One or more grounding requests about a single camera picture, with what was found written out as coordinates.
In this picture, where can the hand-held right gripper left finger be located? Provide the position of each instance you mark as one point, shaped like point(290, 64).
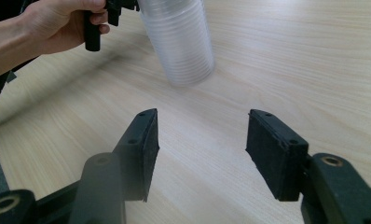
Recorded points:
point(138, 161)

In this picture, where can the stack of clear plastic cups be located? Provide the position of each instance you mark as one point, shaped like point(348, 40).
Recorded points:
point(180, 46)

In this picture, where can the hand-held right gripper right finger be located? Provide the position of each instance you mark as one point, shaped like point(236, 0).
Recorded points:
point(277, 155)

